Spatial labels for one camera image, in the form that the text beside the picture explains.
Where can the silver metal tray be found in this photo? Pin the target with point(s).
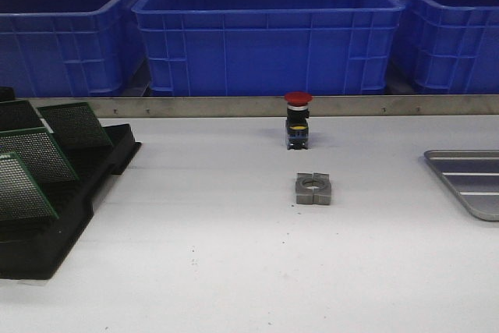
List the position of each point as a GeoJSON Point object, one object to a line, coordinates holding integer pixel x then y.
{"type": "Point", "coordinates": [472, 176]}

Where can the black slotted board rack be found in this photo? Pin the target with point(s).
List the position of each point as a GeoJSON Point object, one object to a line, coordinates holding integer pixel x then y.
{"type": "Point", "coordinates": [35, 248]}

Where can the centre blue plastic crate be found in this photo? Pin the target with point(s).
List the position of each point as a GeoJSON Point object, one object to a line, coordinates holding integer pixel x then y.
{"type": "Point", "coordinates": [267, 47]}

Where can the blue plastic crate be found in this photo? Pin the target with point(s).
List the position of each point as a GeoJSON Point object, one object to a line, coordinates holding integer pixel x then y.
{"type": "Point", "coordinates": [69, 48]}
{"type": "Point", "coordinates": [267, 47]}
{"type": "Point", "coordinates": [448, 46]}

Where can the red emergency stop button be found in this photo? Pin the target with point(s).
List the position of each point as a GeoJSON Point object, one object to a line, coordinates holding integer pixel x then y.
{"type": "Point", "coordinates": [297, 129]}

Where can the green perforated circuit board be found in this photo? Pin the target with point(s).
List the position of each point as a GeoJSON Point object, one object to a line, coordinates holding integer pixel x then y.
{"type": "Point", "coordinates": [75, 125]}
{"type": "Point", "coordinates": [39, 151]}
{"type": "Point", "coordinates": [21, 196]}
{"type": "Point", "coordinates": [19, 114]}

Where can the right blue plastic crate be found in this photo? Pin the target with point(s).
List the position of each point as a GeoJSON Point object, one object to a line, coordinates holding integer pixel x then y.
{"type": "Point", "coordinates": [448, 46]}

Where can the grey metal clamp block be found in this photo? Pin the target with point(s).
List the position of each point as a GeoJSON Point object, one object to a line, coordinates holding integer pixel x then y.
{"type": "Point", "coordinates": [313, 188]}

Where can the left blue plastic crate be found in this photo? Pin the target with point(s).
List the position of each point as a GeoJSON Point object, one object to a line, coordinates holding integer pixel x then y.
{"type": "Point", "coordinates": [69, 48]}

